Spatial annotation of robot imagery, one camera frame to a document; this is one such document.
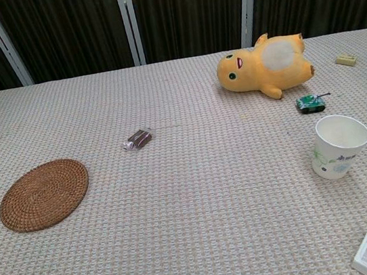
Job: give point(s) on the checkered woven tablecloth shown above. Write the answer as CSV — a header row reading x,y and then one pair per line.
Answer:
x,y
194,211

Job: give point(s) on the white partition post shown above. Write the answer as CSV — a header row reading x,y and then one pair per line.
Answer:
x,y
247,5
129,23
4,43

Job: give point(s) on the round woven rattan mat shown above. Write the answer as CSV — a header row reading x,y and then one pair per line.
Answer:
x,y
44,195

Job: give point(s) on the green toy tank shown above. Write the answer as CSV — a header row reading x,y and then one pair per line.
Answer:
x,y
310,103

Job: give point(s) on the white floral paper cup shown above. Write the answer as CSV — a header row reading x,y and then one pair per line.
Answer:
x,y
338,143

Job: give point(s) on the yellow plush toy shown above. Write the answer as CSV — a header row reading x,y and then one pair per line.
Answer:
x,y
263,71

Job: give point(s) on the pale yellow eraser block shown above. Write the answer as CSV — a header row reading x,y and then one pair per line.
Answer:
x,y
346,59

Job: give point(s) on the brown wrapped snack bar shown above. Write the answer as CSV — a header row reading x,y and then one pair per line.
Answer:
x,y
138,138

